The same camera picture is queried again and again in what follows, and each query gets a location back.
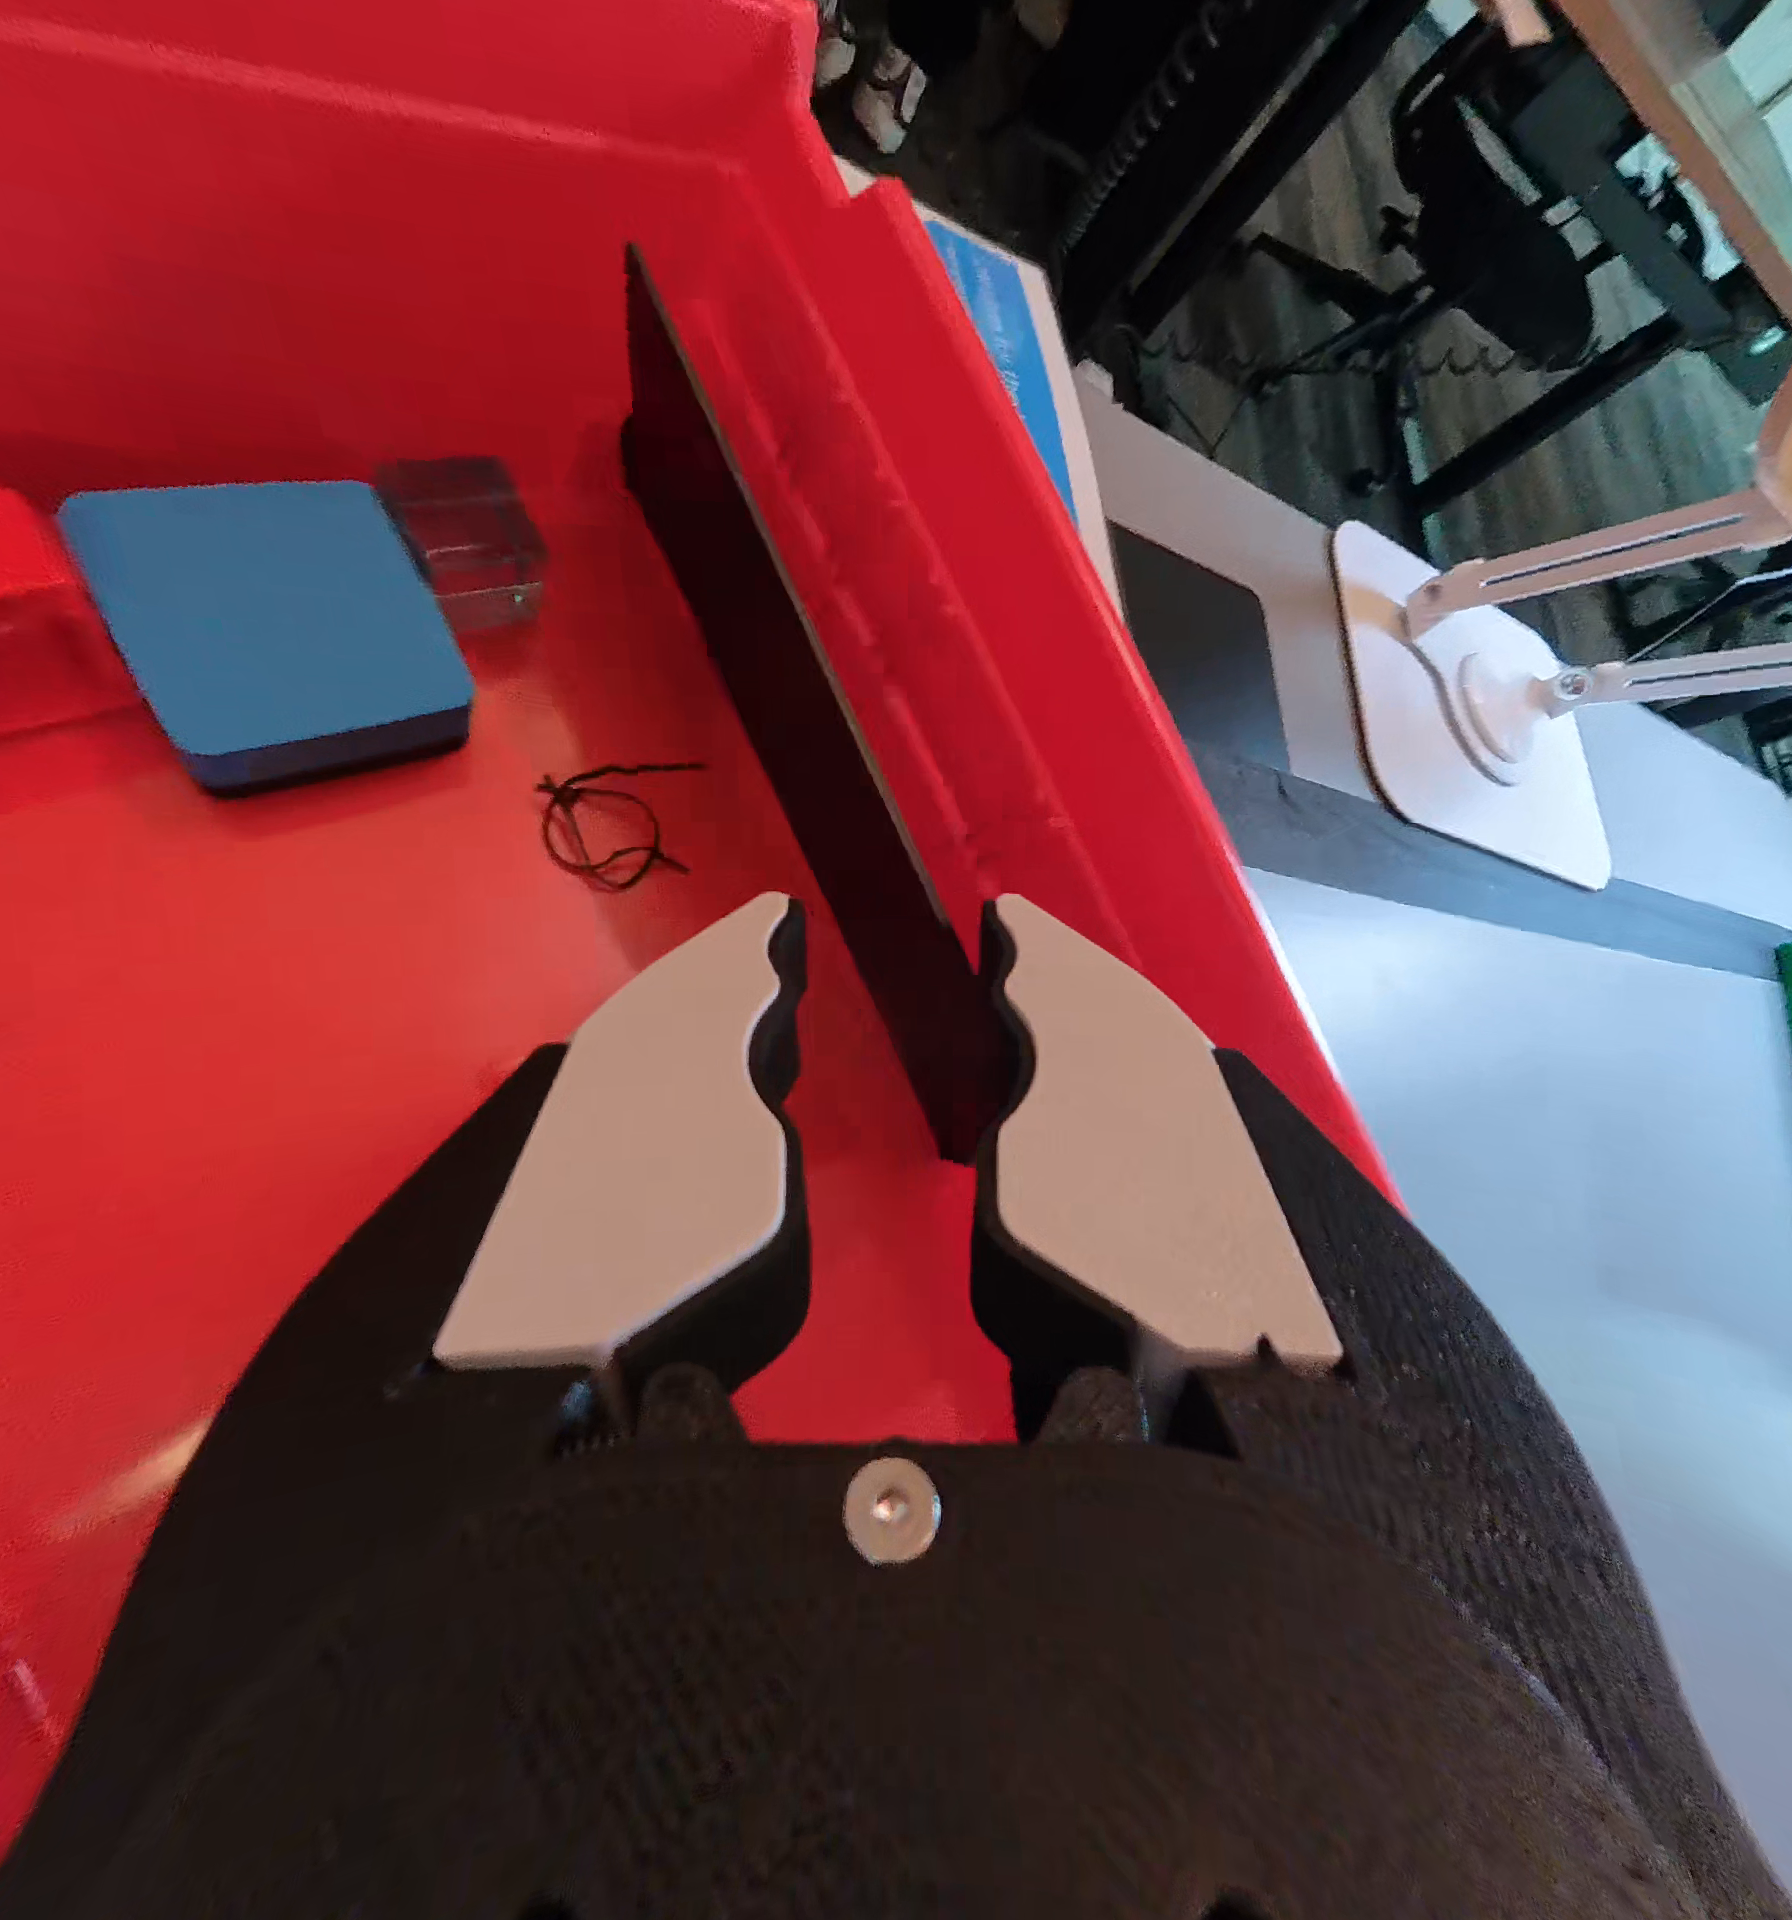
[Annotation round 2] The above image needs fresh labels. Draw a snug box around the blue square pad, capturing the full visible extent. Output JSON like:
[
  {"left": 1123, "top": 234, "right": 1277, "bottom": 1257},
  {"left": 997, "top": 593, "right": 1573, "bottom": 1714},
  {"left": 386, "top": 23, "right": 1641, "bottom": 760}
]
[{"left": 54, "top": 478, "right": 481, "bottom": 802}]

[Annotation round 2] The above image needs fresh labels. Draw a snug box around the clear plastic box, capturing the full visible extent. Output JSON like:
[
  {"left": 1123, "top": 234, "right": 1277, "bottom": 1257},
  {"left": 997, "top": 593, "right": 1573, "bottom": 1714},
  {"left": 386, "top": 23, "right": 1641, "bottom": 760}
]
[{"left": 372, "top": 452, "right": 553, "bottom": 636}]

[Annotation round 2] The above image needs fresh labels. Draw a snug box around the white metal rod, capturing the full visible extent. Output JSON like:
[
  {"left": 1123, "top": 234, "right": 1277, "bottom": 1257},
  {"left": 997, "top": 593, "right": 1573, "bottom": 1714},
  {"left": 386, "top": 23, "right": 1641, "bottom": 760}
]
[
  {"left": 1405, "top": 499, "right": 1792, "bottom": 619},
  {"left": 1531, "top": 627, "right": 1792, "bottom": 712}
]

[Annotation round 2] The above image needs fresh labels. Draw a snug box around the long wooden desk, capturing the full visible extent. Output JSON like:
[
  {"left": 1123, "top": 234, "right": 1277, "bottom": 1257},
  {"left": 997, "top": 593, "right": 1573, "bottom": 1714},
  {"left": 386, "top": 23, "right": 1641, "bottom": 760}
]
[{"left": 1493, "top": 0, "right": 1792, "bottom": 343}]

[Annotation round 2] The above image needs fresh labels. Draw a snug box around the black plate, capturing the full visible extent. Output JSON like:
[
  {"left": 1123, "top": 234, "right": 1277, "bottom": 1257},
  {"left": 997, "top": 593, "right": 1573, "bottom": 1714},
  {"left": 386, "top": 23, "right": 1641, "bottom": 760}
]
[{"left": 620, "top": 239, "right": 1019, "bottom": 1173}]

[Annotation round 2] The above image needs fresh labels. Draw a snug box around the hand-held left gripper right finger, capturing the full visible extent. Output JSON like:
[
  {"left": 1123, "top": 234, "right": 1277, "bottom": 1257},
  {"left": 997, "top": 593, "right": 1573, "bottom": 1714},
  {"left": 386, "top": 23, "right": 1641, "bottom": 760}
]
[{"left": 968, "top": 892, "right": 1349, "bottom": 1376}]

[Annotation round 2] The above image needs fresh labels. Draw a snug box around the low red plastic bin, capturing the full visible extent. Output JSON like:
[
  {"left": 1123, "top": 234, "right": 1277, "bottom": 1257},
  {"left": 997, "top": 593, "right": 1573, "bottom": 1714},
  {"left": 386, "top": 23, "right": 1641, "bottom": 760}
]
[{"left": 0, "top": 0, "right": 1405, "bottom": 1920}]

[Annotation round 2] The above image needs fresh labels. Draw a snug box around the black thread loop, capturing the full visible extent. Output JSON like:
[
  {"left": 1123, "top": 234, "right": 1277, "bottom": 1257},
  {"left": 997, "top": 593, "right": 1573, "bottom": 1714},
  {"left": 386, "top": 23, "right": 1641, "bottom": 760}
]
[{"left": 532, "top": 757, "right": 709, "bottom": 896}]

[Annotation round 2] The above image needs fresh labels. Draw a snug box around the blue white paper sheet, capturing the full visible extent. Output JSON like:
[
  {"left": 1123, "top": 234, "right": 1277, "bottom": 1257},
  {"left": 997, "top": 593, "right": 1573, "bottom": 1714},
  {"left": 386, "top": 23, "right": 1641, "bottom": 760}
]
[{"left": 915, "top": 206, "right": 1089, "bottom": 530}]

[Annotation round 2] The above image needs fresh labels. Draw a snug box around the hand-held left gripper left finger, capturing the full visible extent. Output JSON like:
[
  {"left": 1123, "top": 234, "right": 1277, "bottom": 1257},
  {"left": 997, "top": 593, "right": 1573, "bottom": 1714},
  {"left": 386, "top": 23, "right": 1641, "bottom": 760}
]
[{"left": 431, "top": 892, "right": 816, "bottom": 1376}]

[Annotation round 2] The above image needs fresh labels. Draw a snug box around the black office chair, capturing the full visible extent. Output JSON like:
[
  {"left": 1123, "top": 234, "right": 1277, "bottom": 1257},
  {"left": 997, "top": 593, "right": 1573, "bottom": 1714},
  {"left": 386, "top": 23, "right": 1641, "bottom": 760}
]
[{"left": 1240, "top": 59, "right": 1606, "bottom": 499}]

